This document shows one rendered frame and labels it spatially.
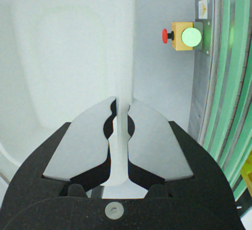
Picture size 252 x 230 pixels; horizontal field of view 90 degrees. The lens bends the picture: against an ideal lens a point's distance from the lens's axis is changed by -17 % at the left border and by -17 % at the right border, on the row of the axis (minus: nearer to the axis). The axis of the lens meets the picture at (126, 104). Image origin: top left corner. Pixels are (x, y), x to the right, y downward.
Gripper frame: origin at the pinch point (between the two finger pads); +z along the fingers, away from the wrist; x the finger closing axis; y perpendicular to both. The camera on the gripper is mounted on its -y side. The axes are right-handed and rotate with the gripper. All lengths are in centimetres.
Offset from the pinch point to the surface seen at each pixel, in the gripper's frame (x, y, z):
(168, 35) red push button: 11.7, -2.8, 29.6
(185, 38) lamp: 14.3, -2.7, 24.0
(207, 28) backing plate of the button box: 19.0, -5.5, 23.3
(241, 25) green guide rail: 19.6, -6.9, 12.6
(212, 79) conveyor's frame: 21.0, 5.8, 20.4
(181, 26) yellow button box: 14.0, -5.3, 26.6
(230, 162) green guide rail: 31.0, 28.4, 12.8
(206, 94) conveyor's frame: 20.7, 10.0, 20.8
